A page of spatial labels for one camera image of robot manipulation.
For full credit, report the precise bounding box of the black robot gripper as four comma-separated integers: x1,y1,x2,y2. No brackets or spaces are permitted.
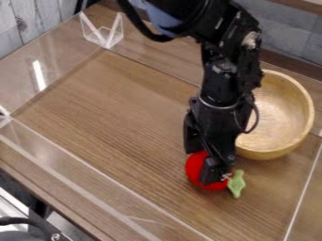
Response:
183,94,254,185

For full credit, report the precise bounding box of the red felt strawberry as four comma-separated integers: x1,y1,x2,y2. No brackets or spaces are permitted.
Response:
183,150,247,200

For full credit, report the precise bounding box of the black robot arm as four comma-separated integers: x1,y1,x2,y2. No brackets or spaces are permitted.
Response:
116,0,264,185

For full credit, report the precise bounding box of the light wooden bowl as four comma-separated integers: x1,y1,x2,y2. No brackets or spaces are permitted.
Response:
236,70,314,161

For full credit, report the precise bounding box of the clear acrylic tray wall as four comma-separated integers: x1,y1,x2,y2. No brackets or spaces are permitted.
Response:
0,18,322,241

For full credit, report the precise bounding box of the clear acrylic corner bracket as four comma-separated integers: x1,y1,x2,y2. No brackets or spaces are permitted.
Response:
79,12,124,49

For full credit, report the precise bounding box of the black metal table bracket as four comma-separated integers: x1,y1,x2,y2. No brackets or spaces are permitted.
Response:
28,210,73,241

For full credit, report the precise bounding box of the black cable bottom left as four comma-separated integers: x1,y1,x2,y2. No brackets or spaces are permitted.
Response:
0,216,34,234

